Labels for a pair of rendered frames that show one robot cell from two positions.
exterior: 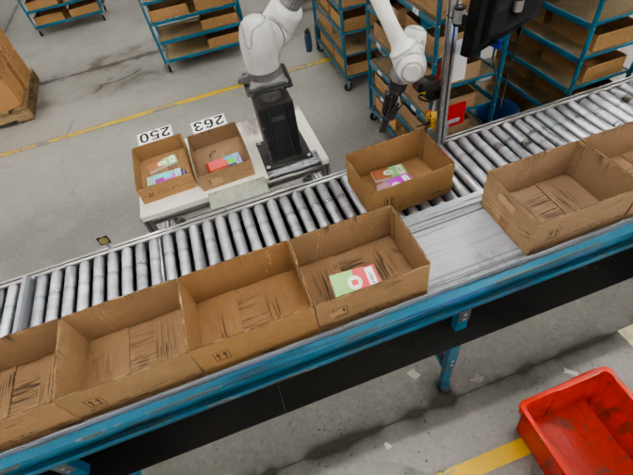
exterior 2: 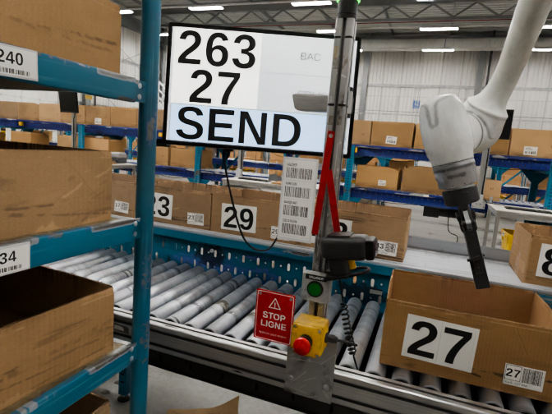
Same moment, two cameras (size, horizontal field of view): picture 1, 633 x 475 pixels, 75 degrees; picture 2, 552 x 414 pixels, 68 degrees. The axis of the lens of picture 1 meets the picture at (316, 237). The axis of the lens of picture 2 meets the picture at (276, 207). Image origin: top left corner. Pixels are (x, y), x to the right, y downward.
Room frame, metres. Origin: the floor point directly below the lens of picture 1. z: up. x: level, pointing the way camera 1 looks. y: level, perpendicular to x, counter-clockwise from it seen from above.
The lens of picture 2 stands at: (2.58, -0.35, 1.27)
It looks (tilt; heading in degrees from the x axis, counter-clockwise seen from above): 8 degrees down; 210
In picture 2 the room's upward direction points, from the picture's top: 5 degrees clockwise
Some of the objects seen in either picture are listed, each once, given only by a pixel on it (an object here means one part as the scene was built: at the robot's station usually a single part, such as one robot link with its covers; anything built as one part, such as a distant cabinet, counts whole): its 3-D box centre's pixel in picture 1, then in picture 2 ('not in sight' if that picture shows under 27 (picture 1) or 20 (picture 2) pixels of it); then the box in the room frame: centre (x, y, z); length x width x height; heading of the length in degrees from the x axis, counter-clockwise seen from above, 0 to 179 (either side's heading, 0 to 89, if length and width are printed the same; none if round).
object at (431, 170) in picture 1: (397, 172); (462, 324); (1.41, -0.42, 0.83); 0.39 x 0.29 x 0.17; 102
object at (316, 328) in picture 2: (428, 121); (324, 340); (1.75, -0.68, 0.84); 0.15 x 0.09 x 0.07; 100
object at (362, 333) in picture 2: (451, 180); (362, 333); (1.41, -0.69, 0.72); 0.52 x 0.05 x 0.05; 10
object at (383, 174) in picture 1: (388, 173); not in sight; (1.50, -0.41, 0.76); 0.16 x 0.07 x 0.02; 95
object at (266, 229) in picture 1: (270, 241); not in sight; (1.25, 0.21, 0.72); 0.52 x 0.05 x 0.05; 10
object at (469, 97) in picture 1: (438, 90); not in sight; (2.39, -0.98, 0.59); 0.40 x 0.30 x 0.10; 8
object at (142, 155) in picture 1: (163, 167); not in sight; (1.87, 0.73, 0.80); 0.38 x 0.28 x 0.10; 11
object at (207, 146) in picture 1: (219, 155); not in sight; (1.88, 0.42, 0.80); 0.38 x 0.28 x 0.10; 12
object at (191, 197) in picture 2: not in sight; (190, 204); (1.12, -1.66, 0.96); 0.39 x 0.29 x 0.17; 100
